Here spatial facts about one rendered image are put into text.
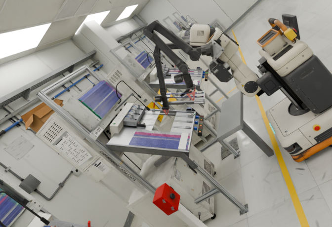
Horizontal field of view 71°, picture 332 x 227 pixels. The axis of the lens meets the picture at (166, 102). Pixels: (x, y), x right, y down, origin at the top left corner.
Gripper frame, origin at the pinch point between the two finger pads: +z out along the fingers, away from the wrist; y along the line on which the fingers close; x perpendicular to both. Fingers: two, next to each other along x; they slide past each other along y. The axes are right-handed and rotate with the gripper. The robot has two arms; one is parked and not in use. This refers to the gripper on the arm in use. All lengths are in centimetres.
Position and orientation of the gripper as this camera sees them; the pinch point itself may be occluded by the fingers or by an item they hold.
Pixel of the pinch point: (166, 113)
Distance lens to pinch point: 245.7
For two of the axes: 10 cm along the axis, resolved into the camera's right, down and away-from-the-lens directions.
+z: 1.3, 9.0, 4.1
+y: -1.8, 4.3, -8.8
